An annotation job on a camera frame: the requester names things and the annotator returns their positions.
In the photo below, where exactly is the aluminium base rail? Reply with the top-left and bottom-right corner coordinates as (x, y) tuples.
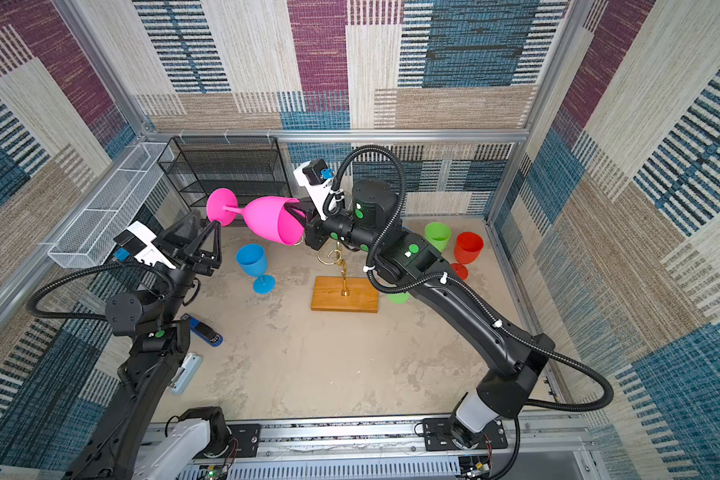
(173, 410), (609, 479)

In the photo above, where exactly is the red wine glass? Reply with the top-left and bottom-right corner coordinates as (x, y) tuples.
(451, 232), (485, 280)

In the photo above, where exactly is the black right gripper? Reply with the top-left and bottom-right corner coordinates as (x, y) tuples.
(283, 191), (379, 254)

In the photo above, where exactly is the green wine glass front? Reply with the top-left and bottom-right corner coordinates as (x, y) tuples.
(425, 222), (452, 252)

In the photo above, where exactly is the light blue stapler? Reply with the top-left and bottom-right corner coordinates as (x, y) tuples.
(169, 352), (203, 395)

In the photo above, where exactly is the green wine glass back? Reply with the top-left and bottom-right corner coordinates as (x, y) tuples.
(387, 292), (410, 304)

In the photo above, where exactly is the green wine glass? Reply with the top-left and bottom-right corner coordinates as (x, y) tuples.
(425, 222), (452, 252)
(387, 292), (410, 304)

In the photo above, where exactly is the wooden rack base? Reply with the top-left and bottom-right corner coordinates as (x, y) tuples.
(311, 276), (379, 313)

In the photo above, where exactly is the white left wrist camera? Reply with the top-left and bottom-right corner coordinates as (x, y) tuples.
(114, 221), (176, 269)

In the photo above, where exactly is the gold wire glass rack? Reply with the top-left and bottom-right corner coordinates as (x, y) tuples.
(317, 240), (350, 297)

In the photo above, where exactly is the pink wine glass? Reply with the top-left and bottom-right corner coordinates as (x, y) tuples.
(206, 188), (305, 246)

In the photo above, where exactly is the white mesh wall basket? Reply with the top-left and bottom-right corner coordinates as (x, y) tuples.
(48, 143), (160, 269)

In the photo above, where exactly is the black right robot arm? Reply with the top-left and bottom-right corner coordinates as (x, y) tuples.
(288, 145), (614, 449)

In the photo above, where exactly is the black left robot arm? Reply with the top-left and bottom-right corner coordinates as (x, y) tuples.
(26, 212), (222, 479)

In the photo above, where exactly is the black mesh shelf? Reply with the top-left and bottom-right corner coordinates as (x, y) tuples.
(157, 136), (293, 209)

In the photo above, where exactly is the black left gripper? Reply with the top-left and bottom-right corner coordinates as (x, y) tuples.
(150, 217), (220, 330)

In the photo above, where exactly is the blue wine glass front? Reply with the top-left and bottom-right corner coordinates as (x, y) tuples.
(235, 244), (276, 295)

